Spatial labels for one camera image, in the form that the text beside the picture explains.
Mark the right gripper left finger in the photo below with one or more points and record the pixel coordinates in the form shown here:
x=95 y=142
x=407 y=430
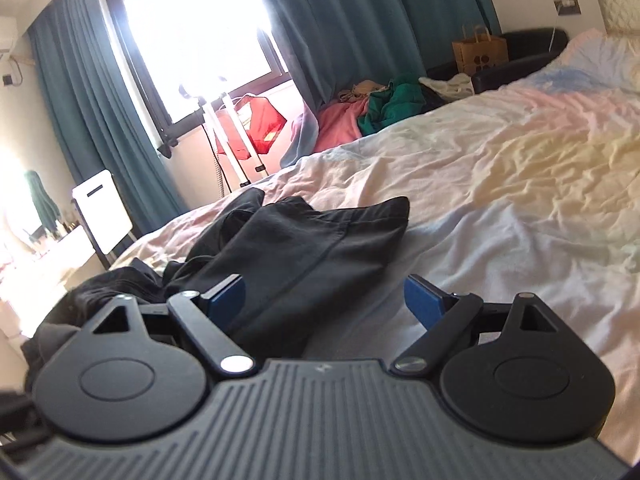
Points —
x=203 y=316

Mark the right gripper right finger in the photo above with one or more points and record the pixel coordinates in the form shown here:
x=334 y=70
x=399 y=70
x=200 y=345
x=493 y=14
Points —
x=446 y=319

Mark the black jacket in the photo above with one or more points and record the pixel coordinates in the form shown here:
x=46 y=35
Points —
x=303 y=269

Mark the pink clothes pile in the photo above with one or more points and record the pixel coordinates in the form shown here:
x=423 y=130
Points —
x=338 y=120

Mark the white dressing table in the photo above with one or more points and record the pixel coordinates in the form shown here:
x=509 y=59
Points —
x=34 y=286

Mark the pastel bed sheet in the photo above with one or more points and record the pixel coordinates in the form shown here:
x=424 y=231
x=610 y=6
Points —
x=530 y=188

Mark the black white chair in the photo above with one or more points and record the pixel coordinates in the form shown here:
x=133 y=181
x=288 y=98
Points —
x=103 y=215

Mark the red bag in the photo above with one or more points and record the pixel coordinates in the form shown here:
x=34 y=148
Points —
x=261 y=120

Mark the white garment steamer stand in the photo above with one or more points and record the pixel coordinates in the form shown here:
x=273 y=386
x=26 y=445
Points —
x=216 y=98

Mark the left teal curtain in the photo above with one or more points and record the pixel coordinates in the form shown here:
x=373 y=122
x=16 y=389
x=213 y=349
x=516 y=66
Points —
x=92 y=113

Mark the teal curtain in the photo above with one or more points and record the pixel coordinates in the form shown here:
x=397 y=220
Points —
x=330 y=45
x=92 y=113

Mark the green garment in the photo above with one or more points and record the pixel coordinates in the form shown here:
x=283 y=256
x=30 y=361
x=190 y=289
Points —
x=402 y=98

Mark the white cloth on sofa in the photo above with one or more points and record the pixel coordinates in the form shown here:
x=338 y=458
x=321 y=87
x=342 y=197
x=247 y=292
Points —
x=456 y=88

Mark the brown paper bag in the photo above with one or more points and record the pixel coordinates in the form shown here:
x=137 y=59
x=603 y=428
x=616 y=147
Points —
x=480 y=51

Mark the black sofa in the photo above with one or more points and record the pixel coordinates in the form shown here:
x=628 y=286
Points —
x=529 y=51

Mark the right teal curtain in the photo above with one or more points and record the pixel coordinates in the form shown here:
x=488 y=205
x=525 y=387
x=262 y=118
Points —
x=330 y=45

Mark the wavy frame mirror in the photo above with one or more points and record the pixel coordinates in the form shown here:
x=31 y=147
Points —
x=47 y=210

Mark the wall power socket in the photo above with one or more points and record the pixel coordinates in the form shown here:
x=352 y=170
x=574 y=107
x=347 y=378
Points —
x=567 y=7

